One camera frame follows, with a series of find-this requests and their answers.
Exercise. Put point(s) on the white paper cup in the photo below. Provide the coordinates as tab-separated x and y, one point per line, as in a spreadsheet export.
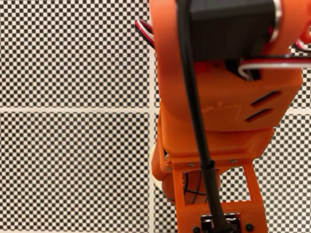
156	184

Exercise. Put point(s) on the small orange basketball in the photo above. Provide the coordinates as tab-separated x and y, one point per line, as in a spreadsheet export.
192	184

